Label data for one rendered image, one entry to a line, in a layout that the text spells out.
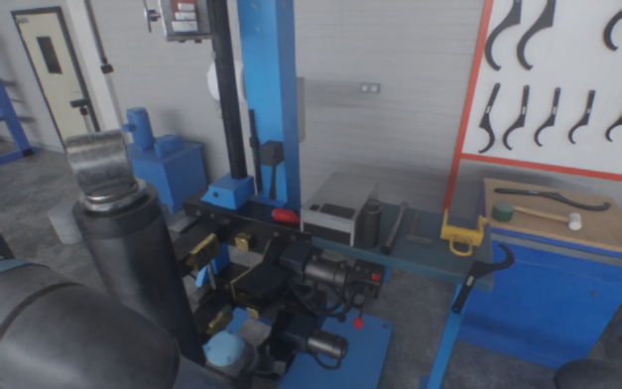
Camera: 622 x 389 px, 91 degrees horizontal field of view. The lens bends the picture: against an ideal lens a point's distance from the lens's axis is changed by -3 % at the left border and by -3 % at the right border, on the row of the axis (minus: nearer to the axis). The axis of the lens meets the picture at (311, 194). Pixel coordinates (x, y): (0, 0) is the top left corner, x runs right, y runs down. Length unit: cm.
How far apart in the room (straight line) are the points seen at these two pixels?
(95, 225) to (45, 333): 56
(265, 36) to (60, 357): 127
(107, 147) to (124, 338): 58
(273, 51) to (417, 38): 164
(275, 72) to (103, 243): 91
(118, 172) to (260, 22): 84
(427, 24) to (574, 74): 107
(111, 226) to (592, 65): 286
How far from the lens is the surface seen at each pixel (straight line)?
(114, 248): 98
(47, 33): 579
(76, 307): 42
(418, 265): 131
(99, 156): 90
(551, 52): 286
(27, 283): 48
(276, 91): 145
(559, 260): 208
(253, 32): 147
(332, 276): 132
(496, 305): 227
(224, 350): 93
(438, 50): 284
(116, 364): 41
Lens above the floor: 189
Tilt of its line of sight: 29 degrees down
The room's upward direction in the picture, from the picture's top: 1 degrees counter-clockwise
